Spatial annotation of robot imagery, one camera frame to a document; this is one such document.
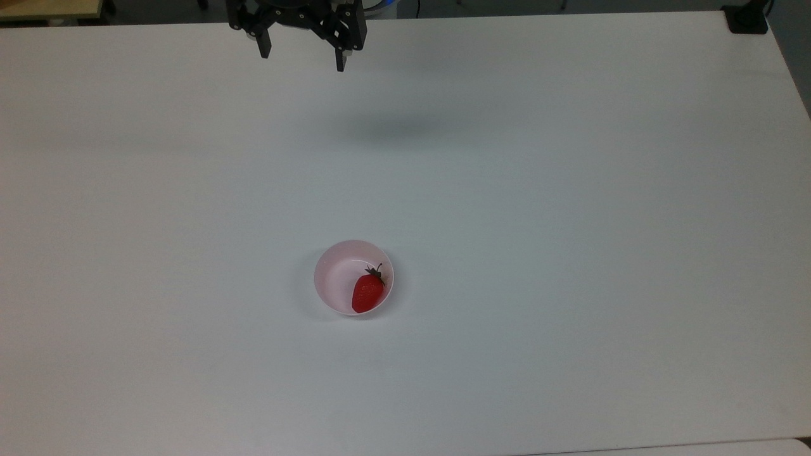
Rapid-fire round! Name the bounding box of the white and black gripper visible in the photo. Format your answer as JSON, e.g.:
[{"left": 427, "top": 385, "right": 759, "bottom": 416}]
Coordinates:
[{"left": 226, "top": 0, "right": 368, "bottom": 72}]

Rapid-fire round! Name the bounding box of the red strawberry with green stem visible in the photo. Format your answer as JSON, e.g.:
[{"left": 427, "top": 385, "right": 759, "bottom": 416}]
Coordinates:
[{"left": 352, "top": 263, "right": 386, "bottom": 314}]

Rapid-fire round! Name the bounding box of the pink plastic bowl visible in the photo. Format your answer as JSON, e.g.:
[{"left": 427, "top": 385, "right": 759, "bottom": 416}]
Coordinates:
[{"left": 314, "top": 239, "right": 395, "bottom": 317}]

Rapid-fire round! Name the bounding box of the wooden side table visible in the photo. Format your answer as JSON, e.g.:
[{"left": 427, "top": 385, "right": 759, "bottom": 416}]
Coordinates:
[{"left": 0, "top": 0, "right": 104, "bottom": 25}]

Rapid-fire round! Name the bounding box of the black table clamp mount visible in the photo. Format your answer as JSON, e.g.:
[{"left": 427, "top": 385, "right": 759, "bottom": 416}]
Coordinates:
[{"left": 722, "top": 0, "right": 775, "bottom": 35}]

